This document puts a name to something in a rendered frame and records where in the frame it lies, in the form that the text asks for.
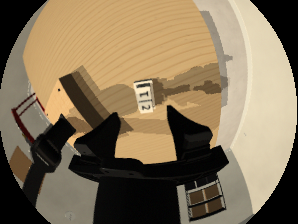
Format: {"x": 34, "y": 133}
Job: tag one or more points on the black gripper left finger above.
{"x": 100, "y": 142}

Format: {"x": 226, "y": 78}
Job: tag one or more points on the white number cube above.
{"x": 146, "y": 106}
{"x": 143, "y": 92}

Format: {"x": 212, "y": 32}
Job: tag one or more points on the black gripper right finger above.
{"x": 191, "y": 139}

